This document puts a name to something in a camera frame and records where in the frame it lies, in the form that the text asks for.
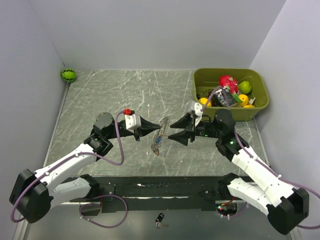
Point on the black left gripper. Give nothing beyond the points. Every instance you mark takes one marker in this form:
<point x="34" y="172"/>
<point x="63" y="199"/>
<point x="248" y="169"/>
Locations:
<point x="140" y="131"/>

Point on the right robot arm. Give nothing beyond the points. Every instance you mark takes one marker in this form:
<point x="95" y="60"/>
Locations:
<point x="284" y="205"/>

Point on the yellow lemon toy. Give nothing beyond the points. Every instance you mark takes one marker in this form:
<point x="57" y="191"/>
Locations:
<point x="249" y="106"/>

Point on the orange fruit toy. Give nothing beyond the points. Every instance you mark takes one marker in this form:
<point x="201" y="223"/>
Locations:
<point x="244" y="100"/>
<point x="203" y="101"/>

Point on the black key fob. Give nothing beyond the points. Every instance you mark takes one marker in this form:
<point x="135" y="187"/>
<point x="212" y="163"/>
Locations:
<point x="158" y="221"/>

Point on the green watermelon ball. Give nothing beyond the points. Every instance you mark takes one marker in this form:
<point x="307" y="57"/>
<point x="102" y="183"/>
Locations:
<point x="68" y="74"/>

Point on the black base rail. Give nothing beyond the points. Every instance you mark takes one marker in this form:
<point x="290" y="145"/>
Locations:
<point x="161" y="193"/>

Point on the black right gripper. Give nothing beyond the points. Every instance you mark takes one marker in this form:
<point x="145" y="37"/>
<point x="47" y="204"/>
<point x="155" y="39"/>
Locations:
<point x="186" y="122"/>

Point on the green apple toy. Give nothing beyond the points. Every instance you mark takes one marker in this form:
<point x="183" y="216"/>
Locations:
<point x="245" y="87"/>

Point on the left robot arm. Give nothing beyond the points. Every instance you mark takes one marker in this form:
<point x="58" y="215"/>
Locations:
<point x="36" y="192"/>

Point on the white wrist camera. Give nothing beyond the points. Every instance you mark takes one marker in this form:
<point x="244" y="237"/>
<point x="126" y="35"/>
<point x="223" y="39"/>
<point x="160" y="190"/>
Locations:
<point x="132" y="122"/>
<point x="195" y="110"/>

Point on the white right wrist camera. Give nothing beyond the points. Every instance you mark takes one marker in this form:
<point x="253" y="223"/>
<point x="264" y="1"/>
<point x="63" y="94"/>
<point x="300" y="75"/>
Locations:
<point x="195" y="110"/>

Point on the red dragon fruit toy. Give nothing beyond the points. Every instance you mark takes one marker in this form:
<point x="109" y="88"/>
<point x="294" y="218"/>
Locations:
<point x="229" y="82"/>

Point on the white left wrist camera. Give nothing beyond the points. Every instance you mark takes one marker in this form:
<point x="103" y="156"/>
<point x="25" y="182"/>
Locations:
<point x="132" y="122"/>

